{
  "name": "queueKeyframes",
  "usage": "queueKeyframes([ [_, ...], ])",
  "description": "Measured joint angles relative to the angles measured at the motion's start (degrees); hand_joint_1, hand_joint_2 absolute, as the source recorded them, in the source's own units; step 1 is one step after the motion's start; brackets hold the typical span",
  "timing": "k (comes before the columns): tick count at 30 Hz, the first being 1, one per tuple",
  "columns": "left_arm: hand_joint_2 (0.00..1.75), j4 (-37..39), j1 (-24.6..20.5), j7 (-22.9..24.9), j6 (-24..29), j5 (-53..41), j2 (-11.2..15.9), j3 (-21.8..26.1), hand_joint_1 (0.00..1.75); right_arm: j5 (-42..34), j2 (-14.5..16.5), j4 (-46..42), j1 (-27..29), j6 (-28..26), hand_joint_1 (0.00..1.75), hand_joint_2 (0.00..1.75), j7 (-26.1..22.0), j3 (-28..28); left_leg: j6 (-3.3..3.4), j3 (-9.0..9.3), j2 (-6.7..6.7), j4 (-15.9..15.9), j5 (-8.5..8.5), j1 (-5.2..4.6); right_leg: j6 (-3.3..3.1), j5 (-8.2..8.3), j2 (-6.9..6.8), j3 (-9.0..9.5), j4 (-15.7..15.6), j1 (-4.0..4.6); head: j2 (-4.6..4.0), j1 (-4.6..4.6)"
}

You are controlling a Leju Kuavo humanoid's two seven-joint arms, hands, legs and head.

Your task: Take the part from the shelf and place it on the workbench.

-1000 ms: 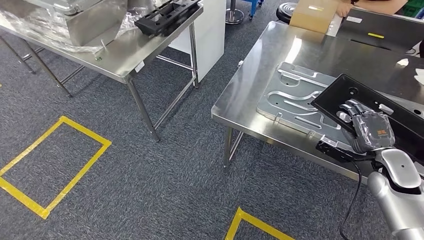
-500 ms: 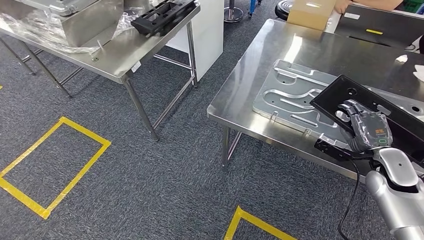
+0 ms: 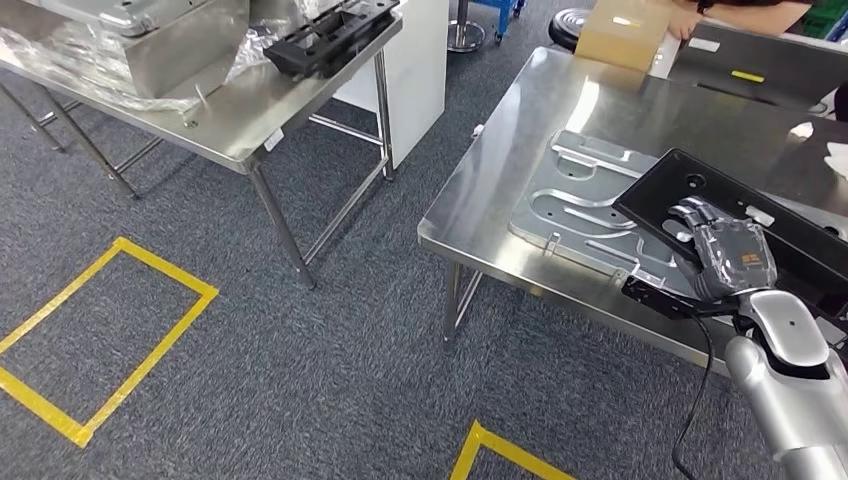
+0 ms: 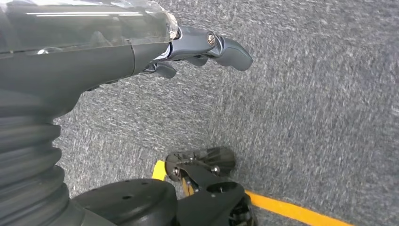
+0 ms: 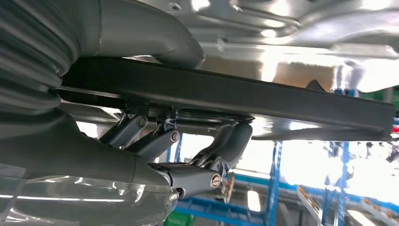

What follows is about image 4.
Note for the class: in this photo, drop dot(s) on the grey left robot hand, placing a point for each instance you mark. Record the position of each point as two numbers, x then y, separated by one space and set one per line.
78 62

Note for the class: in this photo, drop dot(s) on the black robot leg cover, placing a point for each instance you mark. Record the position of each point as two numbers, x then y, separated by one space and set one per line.
131 199

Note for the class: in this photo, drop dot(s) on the black robot foot mechanism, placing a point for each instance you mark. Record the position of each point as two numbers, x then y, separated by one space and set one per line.
212 187

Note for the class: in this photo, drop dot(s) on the yellow floor tape rectangle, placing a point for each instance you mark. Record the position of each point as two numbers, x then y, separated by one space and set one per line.
290 210

